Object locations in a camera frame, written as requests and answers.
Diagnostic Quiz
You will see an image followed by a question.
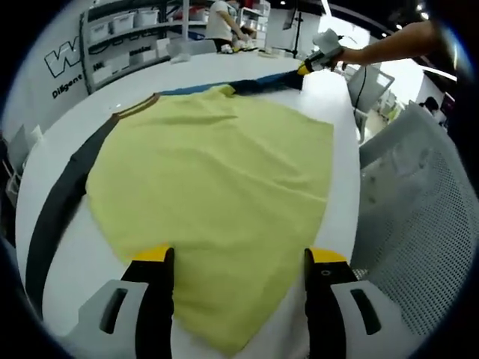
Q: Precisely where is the grey office chair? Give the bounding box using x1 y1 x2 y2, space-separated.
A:
6 125 45 196

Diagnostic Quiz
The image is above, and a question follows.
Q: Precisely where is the yellow garment with dark sleeves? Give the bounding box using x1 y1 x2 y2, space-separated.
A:
24 69 336 358

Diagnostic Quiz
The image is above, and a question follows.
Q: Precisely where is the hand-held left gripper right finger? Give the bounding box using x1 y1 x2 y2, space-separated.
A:
303 246 407 359

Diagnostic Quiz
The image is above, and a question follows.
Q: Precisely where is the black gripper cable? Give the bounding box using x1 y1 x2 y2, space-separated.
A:
350 62 376 110

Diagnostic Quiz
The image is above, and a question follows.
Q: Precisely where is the grey metal shelf unit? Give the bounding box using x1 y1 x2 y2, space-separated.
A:
80 0 271 95

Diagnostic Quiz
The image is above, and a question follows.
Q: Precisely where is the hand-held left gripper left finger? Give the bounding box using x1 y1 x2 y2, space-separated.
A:
73 242 176 359

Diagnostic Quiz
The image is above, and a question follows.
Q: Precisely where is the assorted small items pile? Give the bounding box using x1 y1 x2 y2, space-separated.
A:
220 37 260 54

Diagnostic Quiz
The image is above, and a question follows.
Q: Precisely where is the white mesh office chair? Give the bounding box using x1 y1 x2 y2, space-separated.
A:
351 100 479 337

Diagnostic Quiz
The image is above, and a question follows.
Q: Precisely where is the black tripod stand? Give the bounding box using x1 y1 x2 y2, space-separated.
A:
290 0 303 60

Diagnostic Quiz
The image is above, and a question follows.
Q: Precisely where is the row of white storage bins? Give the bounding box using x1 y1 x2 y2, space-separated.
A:
88 0 270 76

